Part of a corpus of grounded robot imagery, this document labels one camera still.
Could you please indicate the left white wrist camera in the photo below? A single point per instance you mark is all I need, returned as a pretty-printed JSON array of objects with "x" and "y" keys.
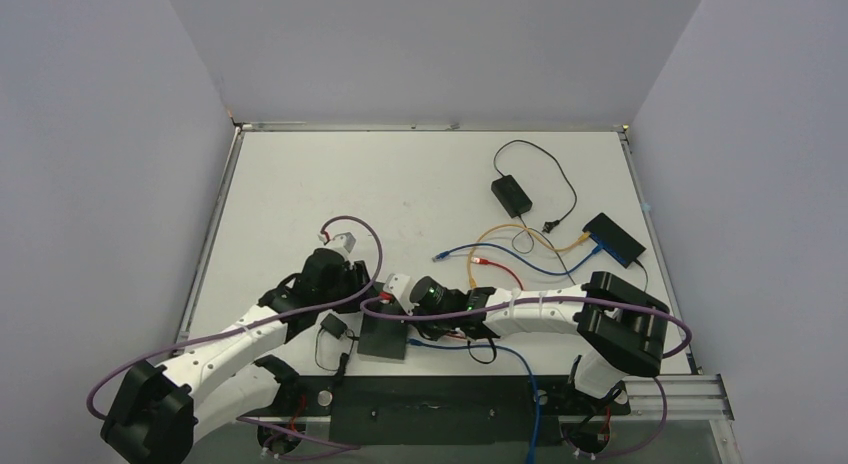
[{"x": 342, "y": 244}]

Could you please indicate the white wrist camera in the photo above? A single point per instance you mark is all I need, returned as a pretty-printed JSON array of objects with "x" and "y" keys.
[
  {"x": 342, "y": 244},
  {"x": 399, "y": 287}
]

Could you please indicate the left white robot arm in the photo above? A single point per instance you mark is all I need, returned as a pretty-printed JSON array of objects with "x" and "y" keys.
[{"x": 161, "y": 411}]

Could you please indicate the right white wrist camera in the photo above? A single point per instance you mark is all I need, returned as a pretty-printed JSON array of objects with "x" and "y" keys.
[{"x": 399, "y": 287}]

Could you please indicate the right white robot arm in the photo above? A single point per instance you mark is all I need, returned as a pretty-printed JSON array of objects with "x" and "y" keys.
[{"x": 622, "y": 324}]

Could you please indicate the black network switch small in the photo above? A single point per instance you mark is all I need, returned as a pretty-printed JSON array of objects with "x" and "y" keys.
[{"x": 614, "y": 240}]

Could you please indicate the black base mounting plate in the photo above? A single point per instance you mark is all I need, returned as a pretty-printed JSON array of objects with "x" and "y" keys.
[{"x": 440, "y": 410}]

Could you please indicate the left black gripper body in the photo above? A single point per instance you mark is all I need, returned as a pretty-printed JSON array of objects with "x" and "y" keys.
[{"x": 351, "y": 281}]

